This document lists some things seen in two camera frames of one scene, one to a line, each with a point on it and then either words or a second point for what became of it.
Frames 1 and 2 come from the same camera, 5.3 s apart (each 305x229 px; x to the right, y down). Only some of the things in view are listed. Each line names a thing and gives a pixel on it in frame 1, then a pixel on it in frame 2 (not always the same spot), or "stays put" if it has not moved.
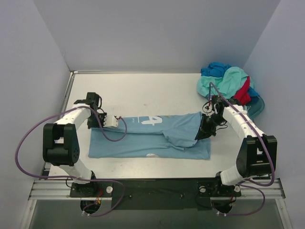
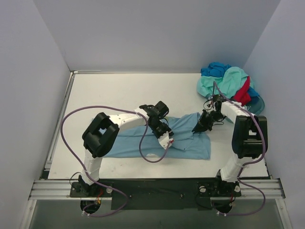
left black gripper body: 99,121 → 161,130
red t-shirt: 243,95 stays put
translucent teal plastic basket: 256,105 stays put
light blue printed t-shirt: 166,136 stays put
